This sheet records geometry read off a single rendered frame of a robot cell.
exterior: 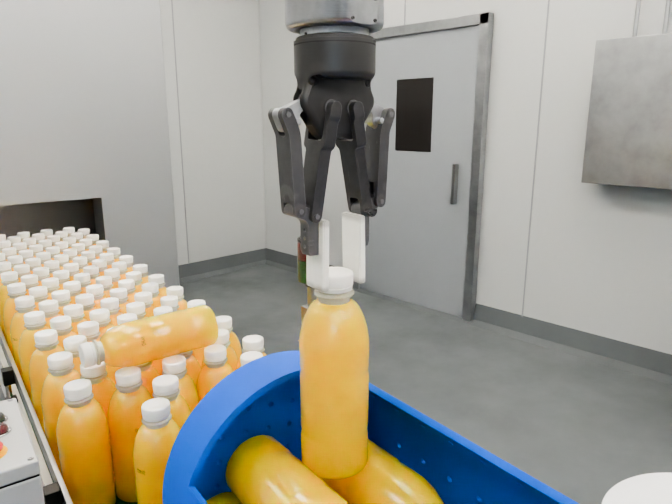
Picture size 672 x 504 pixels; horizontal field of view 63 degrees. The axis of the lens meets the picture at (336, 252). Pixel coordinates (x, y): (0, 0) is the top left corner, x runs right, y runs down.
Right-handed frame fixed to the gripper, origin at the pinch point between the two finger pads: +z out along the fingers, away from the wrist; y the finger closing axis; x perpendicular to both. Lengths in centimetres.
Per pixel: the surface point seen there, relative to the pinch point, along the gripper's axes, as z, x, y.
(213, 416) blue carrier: 18.0, 7.7, -10.8
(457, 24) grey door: -76, 236, 284
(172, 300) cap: 27, 73, 8
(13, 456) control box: 28.0, 30.2, -28.1
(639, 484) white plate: 35, -16, 38
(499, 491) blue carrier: 24.7, -13.3, 11.0
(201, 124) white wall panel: -7, 462, 186
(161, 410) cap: 26.5, 27.2, -10.3
